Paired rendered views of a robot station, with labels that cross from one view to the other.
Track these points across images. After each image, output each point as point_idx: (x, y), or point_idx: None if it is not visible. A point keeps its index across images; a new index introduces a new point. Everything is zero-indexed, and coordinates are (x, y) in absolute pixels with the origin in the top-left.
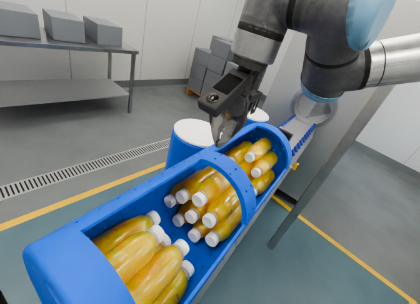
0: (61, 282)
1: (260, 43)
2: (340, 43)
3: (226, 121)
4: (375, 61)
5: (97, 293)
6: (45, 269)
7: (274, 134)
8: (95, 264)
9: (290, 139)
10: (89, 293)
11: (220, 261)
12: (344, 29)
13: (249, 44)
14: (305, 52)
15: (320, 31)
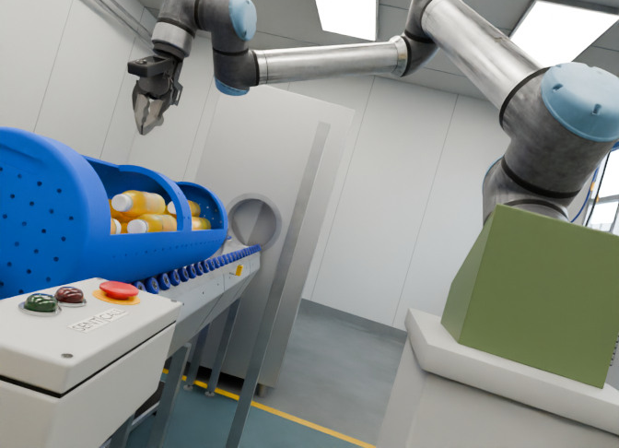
0: (28, 131)
1: (177, 31)
2: (231, 32)
3: (151, 101)
4: (260, 58)
5: (63, 147)
6: (3, 127)
7: (201, 194)
8: (51, 138)
9: (226, 237)
10: (55, 143)
11: (160, 239)
12: (230, 21)
13: (169, 31)
14: (212, 48)
15: (217, 24)
